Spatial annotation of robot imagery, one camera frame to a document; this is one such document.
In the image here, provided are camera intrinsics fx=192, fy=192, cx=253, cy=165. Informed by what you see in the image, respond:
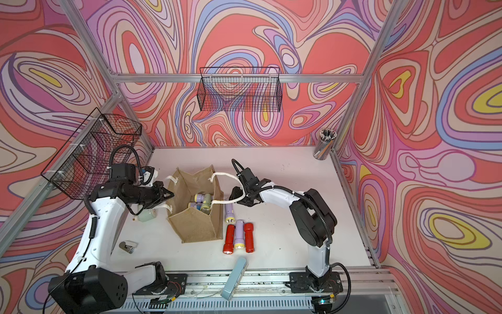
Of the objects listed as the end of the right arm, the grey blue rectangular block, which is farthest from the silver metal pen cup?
the grey blue rectangular block

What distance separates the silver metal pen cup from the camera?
1.03 meters

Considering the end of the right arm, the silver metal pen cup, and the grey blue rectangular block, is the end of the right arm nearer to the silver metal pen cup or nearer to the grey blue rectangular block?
the grey blue rectangular block
